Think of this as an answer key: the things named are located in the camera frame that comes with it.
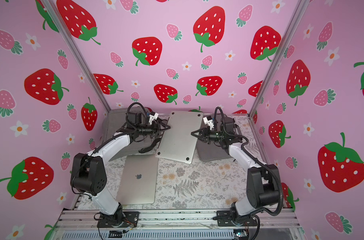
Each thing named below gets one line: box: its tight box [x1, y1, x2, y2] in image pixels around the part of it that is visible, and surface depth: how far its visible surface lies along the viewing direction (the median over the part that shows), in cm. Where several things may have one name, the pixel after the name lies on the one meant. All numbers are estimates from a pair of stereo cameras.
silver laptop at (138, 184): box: [116, 154, 159, 205], surface depth 90 cm
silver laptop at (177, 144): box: [155, 111, 204, 165], surface depth 81 cm
